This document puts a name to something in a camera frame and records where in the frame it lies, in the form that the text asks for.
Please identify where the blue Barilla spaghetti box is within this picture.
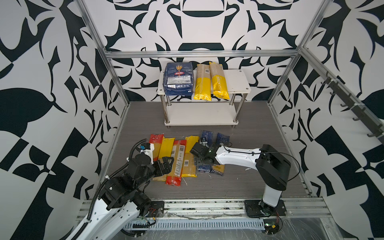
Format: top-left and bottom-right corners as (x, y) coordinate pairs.
(198, 131), (213, 174)

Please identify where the yellow Pastatime spaghetti bag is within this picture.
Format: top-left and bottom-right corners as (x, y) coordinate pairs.
(209, 62), (230, 100)

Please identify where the blue Barilla multipack bag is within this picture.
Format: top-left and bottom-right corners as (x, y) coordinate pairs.
(163, 63), (194, 96)

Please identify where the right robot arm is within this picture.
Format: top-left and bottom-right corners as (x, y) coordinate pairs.
(190, 143), (292, 218)

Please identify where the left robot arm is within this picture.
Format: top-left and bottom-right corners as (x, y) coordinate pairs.
(67, 139), (174, 240)

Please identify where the white two-tier shelf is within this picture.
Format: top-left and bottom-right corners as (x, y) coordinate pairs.
(156, 69), (252, 129)

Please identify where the red clear spaghetti bag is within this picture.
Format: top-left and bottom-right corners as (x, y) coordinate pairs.
(166, 140), (187, 186)

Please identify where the blue De Cecco spaghetti bag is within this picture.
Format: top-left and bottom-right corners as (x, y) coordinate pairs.
(210, 132), (231, 176)

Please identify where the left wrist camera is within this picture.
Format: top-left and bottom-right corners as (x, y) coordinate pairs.
(140, 143), (155, 163)

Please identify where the white cable duct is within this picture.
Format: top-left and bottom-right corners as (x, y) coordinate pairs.
(123, 219), (265, 231)

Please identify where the wall hook rail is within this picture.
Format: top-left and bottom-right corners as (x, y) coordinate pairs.
(322, 71), (384, 145)

